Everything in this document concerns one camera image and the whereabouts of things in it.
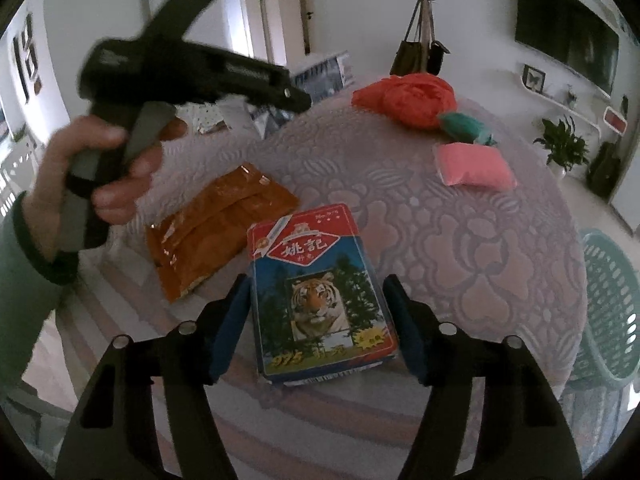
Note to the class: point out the orange snack packet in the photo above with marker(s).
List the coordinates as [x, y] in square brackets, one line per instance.
[210, 230]

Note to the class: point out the white printed plastic bag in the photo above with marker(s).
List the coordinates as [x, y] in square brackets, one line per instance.
[235, 117]

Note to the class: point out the white curved low wall shelf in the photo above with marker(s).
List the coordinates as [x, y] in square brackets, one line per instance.
[555, 102]

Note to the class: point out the dark wall picture frames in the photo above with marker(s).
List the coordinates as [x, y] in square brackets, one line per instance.
[27, 60]

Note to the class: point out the person's left hand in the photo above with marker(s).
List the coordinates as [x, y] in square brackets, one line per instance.
[60, 155]

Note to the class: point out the pink soft packet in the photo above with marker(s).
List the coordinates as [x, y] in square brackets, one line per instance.
[472, 165]

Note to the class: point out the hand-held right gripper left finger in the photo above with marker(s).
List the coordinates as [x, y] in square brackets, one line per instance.
[235, 320]

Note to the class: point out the framed butterfly picture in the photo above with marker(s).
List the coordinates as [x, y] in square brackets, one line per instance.
[534, 78]

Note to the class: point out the light green perforated plastic basket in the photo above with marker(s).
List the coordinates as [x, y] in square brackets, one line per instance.
[610, 310]

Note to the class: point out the small flower vase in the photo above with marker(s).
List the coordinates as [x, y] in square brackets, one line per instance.
[572, 97]

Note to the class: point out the potted green plant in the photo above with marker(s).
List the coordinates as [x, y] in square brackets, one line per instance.
[562, 142]

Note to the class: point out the person's left forearm green sleeve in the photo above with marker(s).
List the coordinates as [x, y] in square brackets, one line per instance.
[25, 300]

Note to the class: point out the black small handbag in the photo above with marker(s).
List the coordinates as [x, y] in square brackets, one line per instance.
[436, 57]

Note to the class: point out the black wall television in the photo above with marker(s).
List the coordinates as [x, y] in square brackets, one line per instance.
[565, 25]

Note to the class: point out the brown tote bag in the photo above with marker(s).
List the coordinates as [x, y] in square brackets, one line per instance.
[407, 57]

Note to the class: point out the blue tiger print card box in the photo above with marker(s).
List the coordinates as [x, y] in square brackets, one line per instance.
[320, 290]

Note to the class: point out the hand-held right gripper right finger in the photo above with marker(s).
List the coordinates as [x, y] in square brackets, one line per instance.
[407, 325]

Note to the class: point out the pink floral tablecloth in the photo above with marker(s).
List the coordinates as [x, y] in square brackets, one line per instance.
[400, 220]

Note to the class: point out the pack of water bottles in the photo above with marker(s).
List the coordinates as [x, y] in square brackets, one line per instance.
[322, 72]

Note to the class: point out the red white box shelf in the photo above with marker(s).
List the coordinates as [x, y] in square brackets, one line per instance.
[616, 120]

